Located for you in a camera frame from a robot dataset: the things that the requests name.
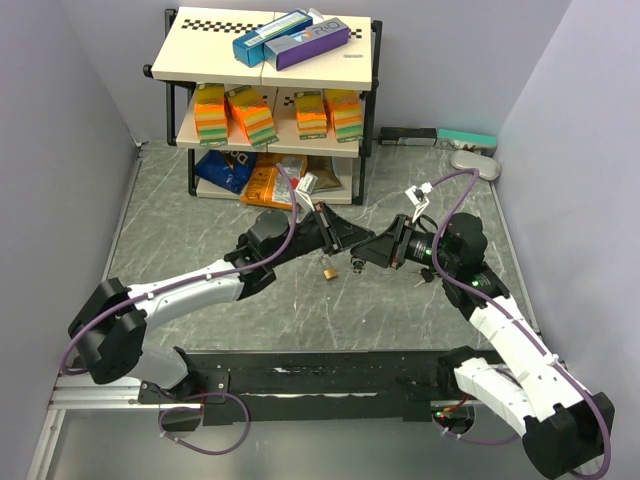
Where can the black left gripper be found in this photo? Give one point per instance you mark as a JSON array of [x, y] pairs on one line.
[[336, 232]]

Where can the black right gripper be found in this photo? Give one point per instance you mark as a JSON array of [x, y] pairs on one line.
[[390, 247]]

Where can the brass padlock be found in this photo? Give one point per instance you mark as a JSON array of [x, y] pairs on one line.
[[329, 271]]

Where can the black-headed key bunch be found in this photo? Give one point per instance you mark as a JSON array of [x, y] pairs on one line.
[[357, 264]]

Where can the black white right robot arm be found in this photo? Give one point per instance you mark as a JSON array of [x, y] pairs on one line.
[[561, 424]]

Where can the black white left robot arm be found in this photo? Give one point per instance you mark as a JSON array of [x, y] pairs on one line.
[[109, 332]]

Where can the black-headed keys on table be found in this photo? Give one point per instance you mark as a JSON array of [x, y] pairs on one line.
[[426, 276]]

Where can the brown snack bag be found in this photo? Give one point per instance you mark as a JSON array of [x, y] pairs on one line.
[[323, 169]]

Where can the orange snack bag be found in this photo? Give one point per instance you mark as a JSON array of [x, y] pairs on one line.
[[266, 187]]

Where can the black flat box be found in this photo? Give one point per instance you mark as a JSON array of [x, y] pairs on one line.
[[407, 136]]

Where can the sponge pack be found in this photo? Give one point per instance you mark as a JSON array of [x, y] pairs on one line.
[[252, 114], [210, 114], [310, 115], [345, 114]]

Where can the sponge pack far right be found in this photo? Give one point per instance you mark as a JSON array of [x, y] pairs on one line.
[[345, 114]]

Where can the blue chips bag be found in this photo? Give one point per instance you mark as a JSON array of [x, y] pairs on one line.
[[230, 170]]

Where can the teal white box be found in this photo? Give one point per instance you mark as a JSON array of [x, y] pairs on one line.
[[457, 140]]

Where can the sponge pack far left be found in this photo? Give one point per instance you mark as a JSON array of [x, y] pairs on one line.
[[210, 114]]

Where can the purple box on shelf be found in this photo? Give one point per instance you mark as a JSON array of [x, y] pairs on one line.
[[288, 50]]

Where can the blue box on shelf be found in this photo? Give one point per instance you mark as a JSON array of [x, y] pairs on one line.
[[249, 48]]

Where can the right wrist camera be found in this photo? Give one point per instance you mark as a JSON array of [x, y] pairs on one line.
[[418, 196]]

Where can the aluminium rail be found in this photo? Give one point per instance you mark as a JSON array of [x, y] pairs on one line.
[[96, 432]]

